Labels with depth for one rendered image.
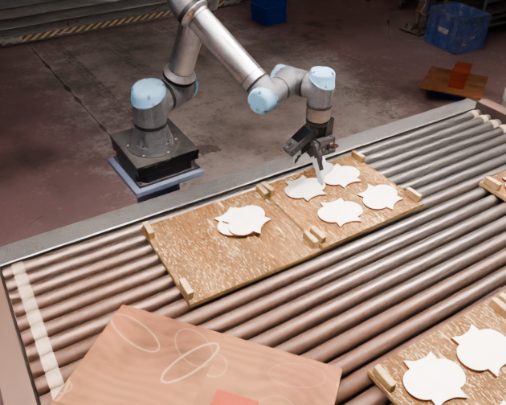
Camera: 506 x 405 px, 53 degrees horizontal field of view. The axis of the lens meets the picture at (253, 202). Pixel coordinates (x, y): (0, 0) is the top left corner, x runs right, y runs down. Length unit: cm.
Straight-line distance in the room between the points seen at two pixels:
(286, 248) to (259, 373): 50
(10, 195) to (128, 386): 259
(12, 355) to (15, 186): 240
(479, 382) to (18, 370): 101
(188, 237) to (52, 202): 197
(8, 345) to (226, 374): 53
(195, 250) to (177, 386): 51
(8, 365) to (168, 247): 50
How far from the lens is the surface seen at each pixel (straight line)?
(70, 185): 349
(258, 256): 142
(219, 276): 137
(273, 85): 144
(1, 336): 134
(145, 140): 181
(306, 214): 158
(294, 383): 105
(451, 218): 171
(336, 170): 178
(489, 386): 128
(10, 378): 126
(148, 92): 175
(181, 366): 107
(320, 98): 149
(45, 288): 147
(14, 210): 339
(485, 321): 140
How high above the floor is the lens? 191
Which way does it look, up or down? 37 degrees down
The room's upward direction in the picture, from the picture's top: 1 degrees clockwise
